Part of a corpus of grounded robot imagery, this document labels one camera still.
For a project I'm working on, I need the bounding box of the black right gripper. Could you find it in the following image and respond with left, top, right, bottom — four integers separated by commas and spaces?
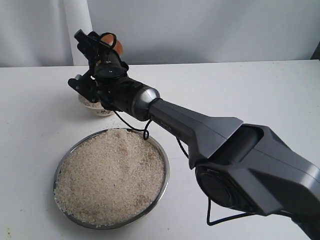
74, 29, 129, 80

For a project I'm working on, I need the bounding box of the brown wooden cup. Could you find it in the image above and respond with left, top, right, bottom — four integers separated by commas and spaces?
101, 34, 123, 57

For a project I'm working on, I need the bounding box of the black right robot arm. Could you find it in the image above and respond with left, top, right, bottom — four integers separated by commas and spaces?
68, 30, 320, 240

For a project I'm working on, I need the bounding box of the ceramic bowl of rice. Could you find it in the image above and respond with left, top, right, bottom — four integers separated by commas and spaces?
78, 94, 114, 117

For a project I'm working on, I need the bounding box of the steel tray of rice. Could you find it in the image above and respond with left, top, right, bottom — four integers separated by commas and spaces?
53, 128, 170, 230

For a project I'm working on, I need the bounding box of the white curtain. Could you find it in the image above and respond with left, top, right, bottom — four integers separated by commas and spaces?
0, 0, 92, 67

